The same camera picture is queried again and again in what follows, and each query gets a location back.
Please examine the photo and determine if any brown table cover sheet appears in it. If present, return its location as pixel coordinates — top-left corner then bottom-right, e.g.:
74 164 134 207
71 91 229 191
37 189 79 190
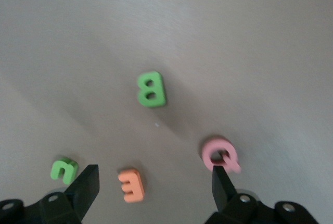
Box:
0 0 333 224

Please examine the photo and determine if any green foam letter u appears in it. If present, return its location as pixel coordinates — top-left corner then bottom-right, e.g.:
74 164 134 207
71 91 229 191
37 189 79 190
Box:
49 156 79 185

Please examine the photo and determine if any orange foam letter E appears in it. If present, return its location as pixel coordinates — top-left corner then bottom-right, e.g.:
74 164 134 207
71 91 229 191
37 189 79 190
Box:
117 168 146 204

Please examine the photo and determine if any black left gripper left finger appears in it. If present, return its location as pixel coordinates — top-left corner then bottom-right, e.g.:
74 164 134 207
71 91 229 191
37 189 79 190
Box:
0 164 100 224

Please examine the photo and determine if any green foam letter B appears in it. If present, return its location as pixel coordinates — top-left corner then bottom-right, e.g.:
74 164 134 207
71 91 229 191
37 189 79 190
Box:
136 71 167 107

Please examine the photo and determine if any pink foam letter Q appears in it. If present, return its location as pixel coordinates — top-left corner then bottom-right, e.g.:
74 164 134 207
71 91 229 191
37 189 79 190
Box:
201 135 241 174

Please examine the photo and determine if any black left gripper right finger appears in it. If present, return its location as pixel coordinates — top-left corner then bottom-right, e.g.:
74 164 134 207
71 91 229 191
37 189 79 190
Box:
208 166 321 224

